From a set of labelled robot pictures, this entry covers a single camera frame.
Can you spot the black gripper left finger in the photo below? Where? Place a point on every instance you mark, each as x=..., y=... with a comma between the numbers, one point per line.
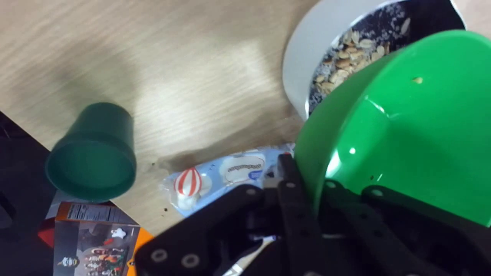
x=246, y=225

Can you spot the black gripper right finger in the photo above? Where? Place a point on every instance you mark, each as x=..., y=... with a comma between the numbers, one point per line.
x=399, y=240

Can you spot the green plastic bowl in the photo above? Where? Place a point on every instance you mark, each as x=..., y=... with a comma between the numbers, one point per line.
x=419, y=128

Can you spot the white pot with black interior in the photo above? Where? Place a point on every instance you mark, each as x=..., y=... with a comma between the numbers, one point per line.
x=301, y=52

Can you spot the clear plastic wrap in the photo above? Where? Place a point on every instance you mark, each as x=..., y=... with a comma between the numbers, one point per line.
x=230, y=171

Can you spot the dark green plastic cup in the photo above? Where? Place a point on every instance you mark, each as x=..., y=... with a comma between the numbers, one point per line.
x=97, y=148

